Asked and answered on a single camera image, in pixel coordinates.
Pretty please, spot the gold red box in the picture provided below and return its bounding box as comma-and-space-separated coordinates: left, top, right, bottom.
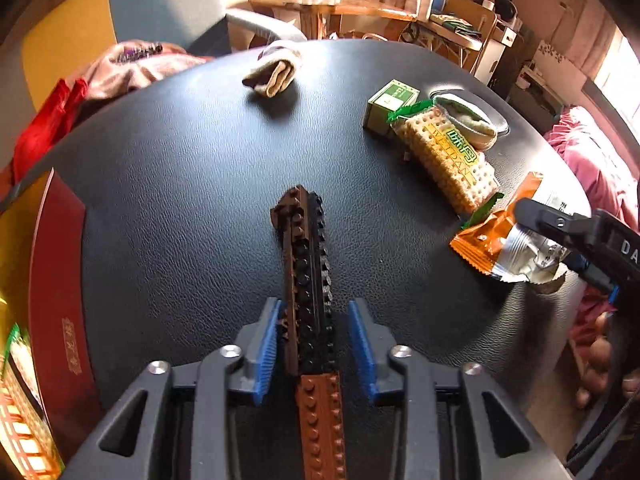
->
27, 169, 106, 456

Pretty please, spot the pink cloth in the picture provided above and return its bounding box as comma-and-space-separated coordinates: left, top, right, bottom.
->
82, 41, 211, 101

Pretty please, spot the yellow and blue chair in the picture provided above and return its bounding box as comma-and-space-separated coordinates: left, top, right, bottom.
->
20, 0, 307, 111

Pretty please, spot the white sock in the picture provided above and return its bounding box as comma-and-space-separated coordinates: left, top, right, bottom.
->
431, 92, 498, 151

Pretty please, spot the wooden shelf cart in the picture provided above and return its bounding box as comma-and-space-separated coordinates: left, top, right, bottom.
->
427, 0, 501, 77

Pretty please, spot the orange plastic tray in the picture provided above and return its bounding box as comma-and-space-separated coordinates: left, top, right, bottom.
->
0, 380, 66, 480

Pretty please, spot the white cabinet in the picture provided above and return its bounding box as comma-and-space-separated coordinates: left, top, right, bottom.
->
515, 40, 568, 117

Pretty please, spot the orange snack packet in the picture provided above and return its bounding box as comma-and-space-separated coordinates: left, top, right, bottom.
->
449, 171, 568, 286

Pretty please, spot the person's right hand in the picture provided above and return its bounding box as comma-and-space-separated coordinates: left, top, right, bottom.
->
575, 312, 616, 408

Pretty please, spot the red cloth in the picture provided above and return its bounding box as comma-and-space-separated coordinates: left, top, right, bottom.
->
12, 78, 88, 183

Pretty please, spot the clear cracker packet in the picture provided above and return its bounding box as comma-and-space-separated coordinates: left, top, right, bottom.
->
0, 324, 46, 411
387, 99, 503, 221

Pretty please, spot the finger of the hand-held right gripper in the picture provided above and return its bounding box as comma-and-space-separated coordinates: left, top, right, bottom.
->
515, 199, 601, 256
567, 252, 618, 293

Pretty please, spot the beige sock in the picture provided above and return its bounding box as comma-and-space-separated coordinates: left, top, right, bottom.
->
242, 42, 303, 99

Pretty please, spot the round wooden table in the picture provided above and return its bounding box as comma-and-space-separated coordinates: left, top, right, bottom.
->
248, 0, 418, 41

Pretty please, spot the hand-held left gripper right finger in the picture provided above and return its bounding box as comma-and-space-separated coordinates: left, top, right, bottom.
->
347, 299, 576, 480

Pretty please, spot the brown and black toy brick bar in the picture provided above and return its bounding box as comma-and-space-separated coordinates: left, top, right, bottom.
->
270, 185, 348, 480

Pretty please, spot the pink ruffled blanket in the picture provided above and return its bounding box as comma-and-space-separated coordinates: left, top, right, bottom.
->
544, 105, 640, 241

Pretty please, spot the small green box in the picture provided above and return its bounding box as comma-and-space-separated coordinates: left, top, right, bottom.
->
362, 79, 421, 136

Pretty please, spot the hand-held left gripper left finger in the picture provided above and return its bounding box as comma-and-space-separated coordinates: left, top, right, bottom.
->
65, 297, 286, 480

